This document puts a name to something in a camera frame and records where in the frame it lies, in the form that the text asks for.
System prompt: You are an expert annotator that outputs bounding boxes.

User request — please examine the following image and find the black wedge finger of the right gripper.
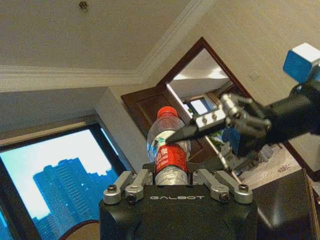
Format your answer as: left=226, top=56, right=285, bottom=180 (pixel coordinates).
left=216, top=142, right=262, bottom=177
left=163, top=93, right=273, bottom=146

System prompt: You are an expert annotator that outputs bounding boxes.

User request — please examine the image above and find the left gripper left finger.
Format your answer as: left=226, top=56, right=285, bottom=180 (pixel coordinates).
left=103, top=164, right=157, bottom=205

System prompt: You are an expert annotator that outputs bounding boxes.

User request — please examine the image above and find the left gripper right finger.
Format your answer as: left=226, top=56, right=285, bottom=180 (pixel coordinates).
left=187, top=164, right=254, bottom=205

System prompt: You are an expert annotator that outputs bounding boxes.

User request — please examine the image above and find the clear bottle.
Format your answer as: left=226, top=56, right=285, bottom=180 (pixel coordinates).
left=146, top=106, right=192, bottom=187

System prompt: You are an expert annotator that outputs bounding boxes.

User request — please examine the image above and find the dark wooden cabinet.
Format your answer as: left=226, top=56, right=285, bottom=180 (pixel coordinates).
left=246, top=167, right=320, bottom=240

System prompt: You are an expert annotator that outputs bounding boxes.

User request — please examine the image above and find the beige chair with brown rim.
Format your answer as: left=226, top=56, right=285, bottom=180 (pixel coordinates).
left=58, top=218, right=101, bottom=240

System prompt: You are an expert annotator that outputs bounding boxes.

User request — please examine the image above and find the dark brown wooden door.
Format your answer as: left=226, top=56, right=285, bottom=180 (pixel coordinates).
left=120, top=86, right=208, bottom=166

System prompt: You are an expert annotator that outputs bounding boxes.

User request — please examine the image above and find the dark brown door frame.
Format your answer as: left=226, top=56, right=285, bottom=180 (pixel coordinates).
left=156, top=36, right=320, bottom=181

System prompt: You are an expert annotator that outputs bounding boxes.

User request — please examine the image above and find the window with dark frame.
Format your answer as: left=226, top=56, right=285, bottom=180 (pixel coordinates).
left=0, top=114, right=133, bottom=240

